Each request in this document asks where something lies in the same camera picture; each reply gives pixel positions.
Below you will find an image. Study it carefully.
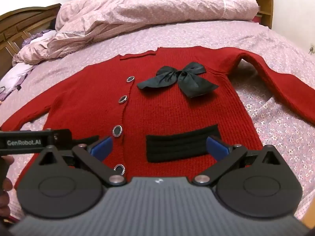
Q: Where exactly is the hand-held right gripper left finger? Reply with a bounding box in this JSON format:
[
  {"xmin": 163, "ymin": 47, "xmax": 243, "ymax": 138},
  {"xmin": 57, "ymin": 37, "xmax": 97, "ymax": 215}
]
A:
[{"xmin": 37, "ymin": 136, "xmax": 128, "ymax": 187}]

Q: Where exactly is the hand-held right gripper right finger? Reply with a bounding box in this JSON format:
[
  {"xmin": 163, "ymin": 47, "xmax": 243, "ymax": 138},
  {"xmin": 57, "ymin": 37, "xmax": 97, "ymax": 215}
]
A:
[{"xmin": 192, "ymin": 136, "xmax": 281, "ymax": 186}]

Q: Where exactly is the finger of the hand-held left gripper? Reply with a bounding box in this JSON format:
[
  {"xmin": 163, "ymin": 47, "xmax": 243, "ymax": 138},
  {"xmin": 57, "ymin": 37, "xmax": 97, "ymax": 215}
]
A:
[{"xmin": 71, "ymin": 135, "xmax": 99, "ymax": 148}]

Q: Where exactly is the red knit cardigan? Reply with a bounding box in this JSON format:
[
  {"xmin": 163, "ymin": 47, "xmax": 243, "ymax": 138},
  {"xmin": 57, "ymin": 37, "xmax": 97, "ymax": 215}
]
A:
[{"xmin": 0, "ymin": 46, "xmax": 315, "ymax": 182}]

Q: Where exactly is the person's left hand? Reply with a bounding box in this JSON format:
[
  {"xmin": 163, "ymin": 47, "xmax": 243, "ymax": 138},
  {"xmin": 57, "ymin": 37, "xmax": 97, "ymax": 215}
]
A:
[{"xmin": 0, "ymin": 156, "xmax": 15, "ymax": 218}]

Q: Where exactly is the lilac pillow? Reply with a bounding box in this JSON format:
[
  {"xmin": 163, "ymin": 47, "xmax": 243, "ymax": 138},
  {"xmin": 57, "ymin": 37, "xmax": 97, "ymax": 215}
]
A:
[{"xmin": 0, "ymin": 63, "xmax": 35, "ymax": 96}]

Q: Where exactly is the pink floral bed sheet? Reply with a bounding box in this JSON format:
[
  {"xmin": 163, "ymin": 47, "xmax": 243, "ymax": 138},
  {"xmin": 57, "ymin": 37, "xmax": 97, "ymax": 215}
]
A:
[{"xmin": 0, "ymin": 21, "xmax": 315, "ymax": 227}]

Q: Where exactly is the wooden bed headboard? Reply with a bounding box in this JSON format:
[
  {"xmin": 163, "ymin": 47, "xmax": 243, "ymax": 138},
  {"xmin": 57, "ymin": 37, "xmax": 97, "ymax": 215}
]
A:
[{"xmin": 0, "ymin": 3, "xmax": 62, "ymax": 79}]

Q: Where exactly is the pink floral duvet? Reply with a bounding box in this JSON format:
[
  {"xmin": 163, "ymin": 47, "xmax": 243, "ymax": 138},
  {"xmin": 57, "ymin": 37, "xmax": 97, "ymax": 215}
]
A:
[{"xmin": 12, "ymin": 0, "xmax": 259, "ymax": 65}]

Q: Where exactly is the wooden shelf cabinet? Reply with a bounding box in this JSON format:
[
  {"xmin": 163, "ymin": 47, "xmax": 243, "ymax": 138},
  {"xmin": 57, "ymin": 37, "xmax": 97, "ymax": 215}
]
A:
[{"xmin": 128, "ymin": 0, "xmax": 275, "ymax": 29}]

